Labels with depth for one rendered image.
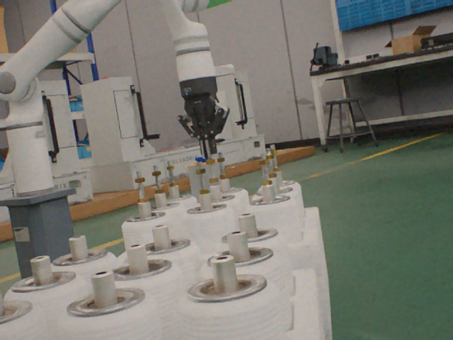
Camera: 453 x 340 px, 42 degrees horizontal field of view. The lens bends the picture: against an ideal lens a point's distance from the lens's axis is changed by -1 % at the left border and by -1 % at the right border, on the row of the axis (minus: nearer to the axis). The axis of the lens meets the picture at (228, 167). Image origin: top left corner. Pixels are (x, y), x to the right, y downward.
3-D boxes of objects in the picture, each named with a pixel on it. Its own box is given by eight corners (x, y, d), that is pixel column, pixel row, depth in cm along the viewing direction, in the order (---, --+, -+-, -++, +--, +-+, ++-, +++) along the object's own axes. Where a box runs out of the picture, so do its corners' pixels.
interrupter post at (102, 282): (90, 312, 56) (85, 278, 56) (99, 304, 59) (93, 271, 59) (115, 309, 56) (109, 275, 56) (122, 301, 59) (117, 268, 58)
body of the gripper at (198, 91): (168, 80, 121) (176, 126, 121) (199, 73, 115) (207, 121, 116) (194, 78, 126) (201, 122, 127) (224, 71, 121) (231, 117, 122)
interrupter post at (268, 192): (270, 204, 108) (267, 185, 108) (260, 204, 110) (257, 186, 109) (279, 201, 109) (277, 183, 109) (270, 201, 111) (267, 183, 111)
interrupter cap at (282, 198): (269, 207, 104) (269, 203, 104) (241, 207, 110) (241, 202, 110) (299, 198, 109) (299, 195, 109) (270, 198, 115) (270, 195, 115)
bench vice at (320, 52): (328, 71, 581) (324, 45, 579) (344, 67, 570) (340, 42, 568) (306, 71, 548) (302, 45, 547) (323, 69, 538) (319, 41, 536)
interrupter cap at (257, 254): (202, 274, 64) (201, 268, 64) (212, 257, 72) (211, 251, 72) (272, 265, 63) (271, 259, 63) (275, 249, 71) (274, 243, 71)
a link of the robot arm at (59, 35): (54, 3, 142) (70, 9, 151) (-20, 82, 147) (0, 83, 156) (80, 31, 142) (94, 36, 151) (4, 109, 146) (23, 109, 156)
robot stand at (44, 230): (17, 314, 155) (-4, 200, 153) (62, 296, 166) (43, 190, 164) (50, 319, 146) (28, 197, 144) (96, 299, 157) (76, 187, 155)
